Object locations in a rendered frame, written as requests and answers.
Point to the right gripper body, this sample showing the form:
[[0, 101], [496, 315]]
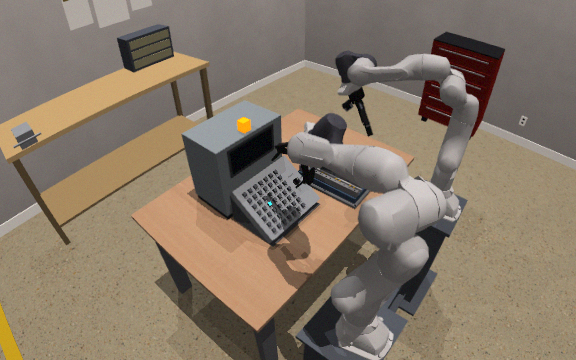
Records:
[[357, 96]]

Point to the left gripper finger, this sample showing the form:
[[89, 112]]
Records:
[[308, 176], [281, 149]]

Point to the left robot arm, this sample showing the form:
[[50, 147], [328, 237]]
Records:
[[388, 221]]

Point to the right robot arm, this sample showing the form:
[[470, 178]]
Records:
[[452, 93]]

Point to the grey cabinet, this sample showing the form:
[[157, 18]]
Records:
[[225, 152]]

